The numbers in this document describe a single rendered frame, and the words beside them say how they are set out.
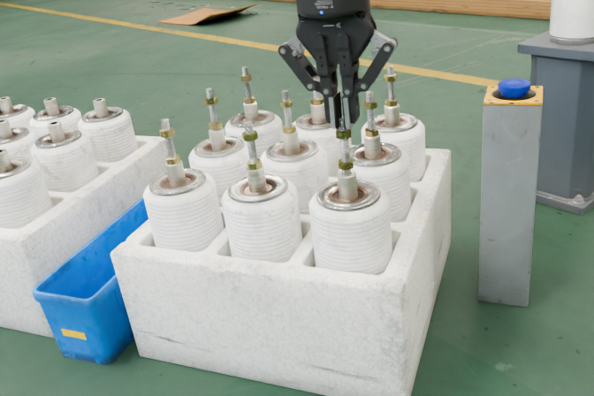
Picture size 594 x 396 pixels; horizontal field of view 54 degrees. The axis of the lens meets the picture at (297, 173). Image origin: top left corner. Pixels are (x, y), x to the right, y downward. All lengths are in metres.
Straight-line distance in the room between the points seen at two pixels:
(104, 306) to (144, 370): 0.11
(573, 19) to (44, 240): 0.91
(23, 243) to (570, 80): 0.91
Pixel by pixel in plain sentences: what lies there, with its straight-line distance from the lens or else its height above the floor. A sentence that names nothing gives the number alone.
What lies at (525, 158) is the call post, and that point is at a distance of 0.81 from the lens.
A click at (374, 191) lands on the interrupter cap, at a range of 0.69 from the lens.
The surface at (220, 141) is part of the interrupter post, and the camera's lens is 0.87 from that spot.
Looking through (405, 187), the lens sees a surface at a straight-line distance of 0.79.
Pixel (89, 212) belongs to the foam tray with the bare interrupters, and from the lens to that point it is 1.02.
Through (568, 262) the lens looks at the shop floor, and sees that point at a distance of 1.04.
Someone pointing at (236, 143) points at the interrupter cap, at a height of 0.25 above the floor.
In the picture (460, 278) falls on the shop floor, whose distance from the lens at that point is 0.98.
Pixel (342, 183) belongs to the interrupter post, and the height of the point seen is 0.27.
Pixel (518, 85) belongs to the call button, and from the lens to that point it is 0.80.
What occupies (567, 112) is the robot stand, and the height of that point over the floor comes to 0.19.
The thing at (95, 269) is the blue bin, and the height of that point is 0.07.
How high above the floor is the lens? 0.57
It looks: 25 degrees down
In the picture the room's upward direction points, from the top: 7 degrees counter-clockwise
